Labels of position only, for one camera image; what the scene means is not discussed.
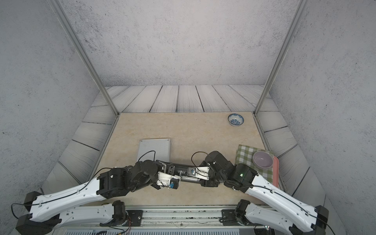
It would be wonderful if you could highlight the black poker case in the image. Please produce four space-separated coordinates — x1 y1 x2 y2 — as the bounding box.
155 161 219 188

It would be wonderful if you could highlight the silver aluminium poker case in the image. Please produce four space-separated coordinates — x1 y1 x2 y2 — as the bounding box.
136 138 171 162

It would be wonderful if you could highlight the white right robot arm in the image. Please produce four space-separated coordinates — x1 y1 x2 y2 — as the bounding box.
188 151 329 235

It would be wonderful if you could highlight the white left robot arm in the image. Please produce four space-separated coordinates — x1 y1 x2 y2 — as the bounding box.
16 160 181 235

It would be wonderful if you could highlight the green white checkered cloth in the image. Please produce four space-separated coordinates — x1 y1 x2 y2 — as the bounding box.
235 145 274 184

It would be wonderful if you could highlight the purple bowl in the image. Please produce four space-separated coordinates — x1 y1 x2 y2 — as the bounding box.
252 151 274 169

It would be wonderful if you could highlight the blue white porcelain bowl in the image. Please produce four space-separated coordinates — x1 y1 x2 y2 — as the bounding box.
228 113 244 127

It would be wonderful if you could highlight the pink tray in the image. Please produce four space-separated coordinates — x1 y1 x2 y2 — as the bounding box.
273 156 279 188

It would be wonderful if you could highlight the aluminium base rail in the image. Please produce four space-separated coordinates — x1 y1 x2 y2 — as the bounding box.
52 205 276 235

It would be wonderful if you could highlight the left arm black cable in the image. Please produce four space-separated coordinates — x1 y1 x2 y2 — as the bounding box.
11 150 156 219

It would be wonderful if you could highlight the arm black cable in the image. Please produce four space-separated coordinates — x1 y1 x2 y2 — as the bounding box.
190 151 337 235
11 150 156 219

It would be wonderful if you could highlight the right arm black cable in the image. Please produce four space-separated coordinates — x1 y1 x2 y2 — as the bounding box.
190 151 337 235

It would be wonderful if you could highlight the right aluminium corner post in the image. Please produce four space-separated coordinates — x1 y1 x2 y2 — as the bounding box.
254 0 309 117

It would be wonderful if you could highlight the aluminium corner post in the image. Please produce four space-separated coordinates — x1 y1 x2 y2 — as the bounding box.
254 0 309 117
48 0 119 117

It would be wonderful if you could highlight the left aluminium corner post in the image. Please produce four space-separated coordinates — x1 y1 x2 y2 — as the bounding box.
48 0 119 117

